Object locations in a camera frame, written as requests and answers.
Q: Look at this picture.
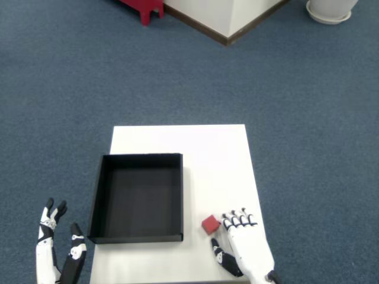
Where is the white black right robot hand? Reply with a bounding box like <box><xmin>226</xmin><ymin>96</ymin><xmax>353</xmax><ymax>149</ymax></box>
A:
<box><xmin>210</xmin><ymin>207</ymin><xmax>275</xmax><ymax>284</ymax></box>

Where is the red cube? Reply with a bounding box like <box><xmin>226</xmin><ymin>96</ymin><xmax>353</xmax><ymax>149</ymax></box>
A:
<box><xmin>201</xmin><ymin>215</ymin><xmax>221</xmax><ymax>237</ymax></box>

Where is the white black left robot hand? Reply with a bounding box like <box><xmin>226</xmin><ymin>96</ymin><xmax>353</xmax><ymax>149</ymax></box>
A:
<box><xmin>35</xmin><ymin>197</ymin><xmax>88</xmax><ymax>284</ymax></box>

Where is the black open box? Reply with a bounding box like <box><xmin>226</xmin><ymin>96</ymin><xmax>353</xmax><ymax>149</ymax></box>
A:
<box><xmin>87</xmin><ymin>153</ymin><xmax>184</xmax><ymax>244</ymax></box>

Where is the white plant pot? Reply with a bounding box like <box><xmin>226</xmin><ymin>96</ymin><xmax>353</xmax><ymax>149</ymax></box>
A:
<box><xmin>309</xmin><ymin>0</ymin><xmax>358</xmax><ymax>18</ymax></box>

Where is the red plastic stool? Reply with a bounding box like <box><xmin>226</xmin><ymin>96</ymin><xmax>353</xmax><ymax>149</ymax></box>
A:
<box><xmin>120</xmin><ymin>0</ymin><xmax>165</xmax><ymax>27</ymax></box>

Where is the brown wall baseboard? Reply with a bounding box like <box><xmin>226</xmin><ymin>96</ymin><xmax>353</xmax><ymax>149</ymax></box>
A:
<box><xmin>163</xmin><ymin>0</ymin><xmax>291</xmax><ymax>47</ymax></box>

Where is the white pot saucer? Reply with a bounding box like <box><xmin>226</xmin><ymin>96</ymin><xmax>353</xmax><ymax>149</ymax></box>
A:
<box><xmin>306</xmin><ymin>0</ymin><xmax>352</xmax><ymax>24</ymax></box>

